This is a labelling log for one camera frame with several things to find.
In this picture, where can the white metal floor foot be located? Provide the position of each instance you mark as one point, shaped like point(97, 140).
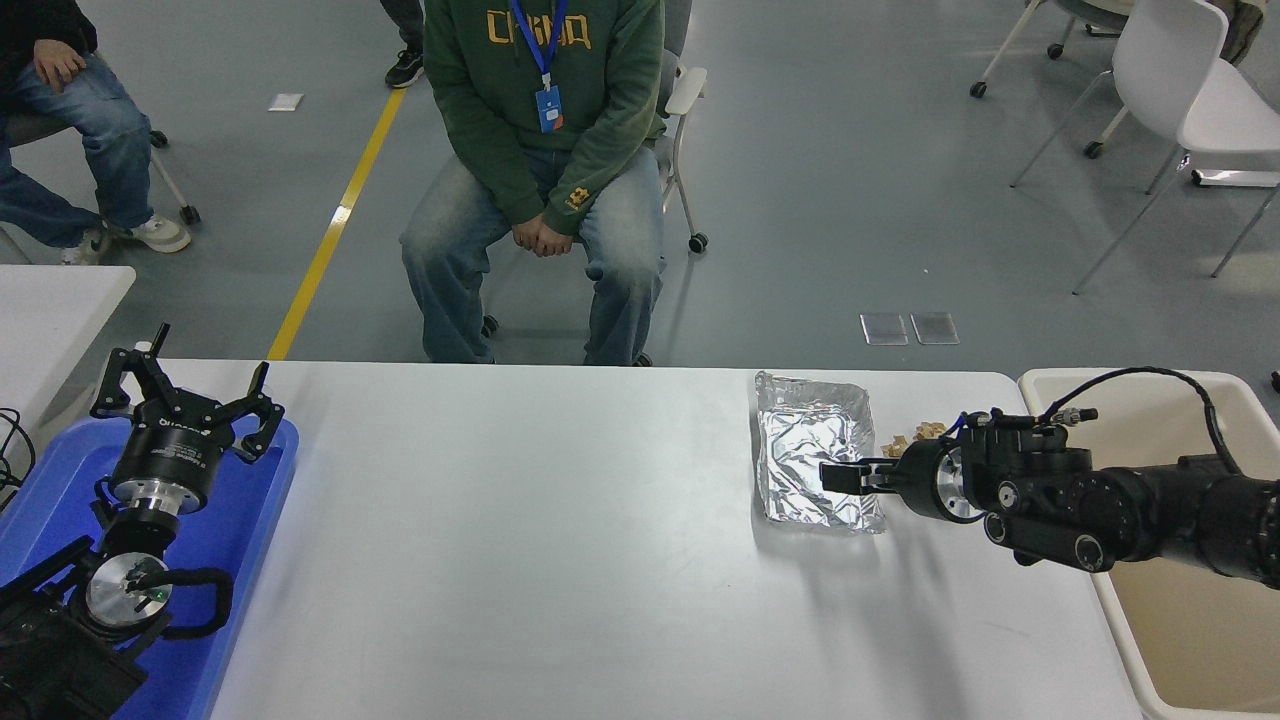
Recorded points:
point(1240, 179)

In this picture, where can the grey chair with casters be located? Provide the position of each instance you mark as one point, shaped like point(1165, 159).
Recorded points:
point(190, 214)
point(1085, 10)

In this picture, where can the crumpled tan paper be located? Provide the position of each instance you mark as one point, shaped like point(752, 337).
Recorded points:
point(928, 432)

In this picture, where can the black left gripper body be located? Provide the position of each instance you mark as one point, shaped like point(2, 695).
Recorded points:
point(170, 455)

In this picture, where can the white side table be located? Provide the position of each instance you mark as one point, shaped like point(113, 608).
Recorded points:
point(50, 320)

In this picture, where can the person's right hand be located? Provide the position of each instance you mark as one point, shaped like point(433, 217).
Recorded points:
point(532, 234)

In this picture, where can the large pale plastic bin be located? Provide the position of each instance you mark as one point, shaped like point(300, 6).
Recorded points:
point(1200, 650)

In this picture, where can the seated person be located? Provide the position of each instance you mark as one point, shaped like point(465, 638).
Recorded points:
point(500, 130)
point(90, 130)

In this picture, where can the white chair with casters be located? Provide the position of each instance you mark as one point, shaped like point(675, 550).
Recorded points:
point(686, 90)

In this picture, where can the white plastic chair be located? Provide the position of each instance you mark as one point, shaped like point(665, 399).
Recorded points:
point(1170, 50)

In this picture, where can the person's left hand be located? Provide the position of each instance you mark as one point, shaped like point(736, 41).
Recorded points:
point(563, 241)

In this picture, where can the person's hand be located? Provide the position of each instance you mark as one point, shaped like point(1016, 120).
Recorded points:
point(62, 65)

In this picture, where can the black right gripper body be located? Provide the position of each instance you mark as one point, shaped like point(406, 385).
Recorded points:
point(920, 480)

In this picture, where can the silver foil tray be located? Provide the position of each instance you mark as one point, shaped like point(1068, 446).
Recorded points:
point(800, 440)

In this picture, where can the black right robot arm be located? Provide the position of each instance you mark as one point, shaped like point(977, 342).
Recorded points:
point(1130, 500)

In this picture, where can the blue plastic tray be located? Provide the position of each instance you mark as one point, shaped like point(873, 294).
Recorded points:
point(250, 520)

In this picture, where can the clear floor plate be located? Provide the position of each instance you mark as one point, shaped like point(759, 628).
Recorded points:
point(935, 328)
point(885, 329)

